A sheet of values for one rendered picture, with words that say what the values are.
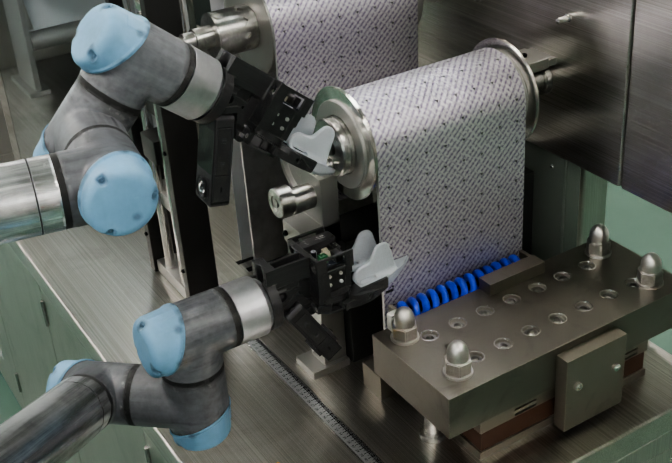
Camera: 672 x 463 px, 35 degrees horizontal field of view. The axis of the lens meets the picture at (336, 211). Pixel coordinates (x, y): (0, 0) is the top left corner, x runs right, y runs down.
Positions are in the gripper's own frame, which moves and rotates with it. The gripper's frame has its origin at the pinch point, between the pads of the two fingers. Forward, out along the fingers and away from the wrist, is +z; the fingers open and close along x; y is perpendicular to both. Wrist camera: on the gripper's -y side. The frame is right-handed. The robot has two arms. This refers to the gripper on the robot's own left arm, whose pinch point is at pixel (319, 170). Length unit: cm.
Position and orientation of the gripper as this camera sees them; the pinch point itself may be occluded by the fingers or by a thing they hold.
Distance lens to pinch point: 131.4
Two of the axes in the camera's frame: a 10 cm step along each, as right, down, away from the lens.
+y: 5.0, -8.6, -0.9
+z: 6.9, 3.3, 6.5
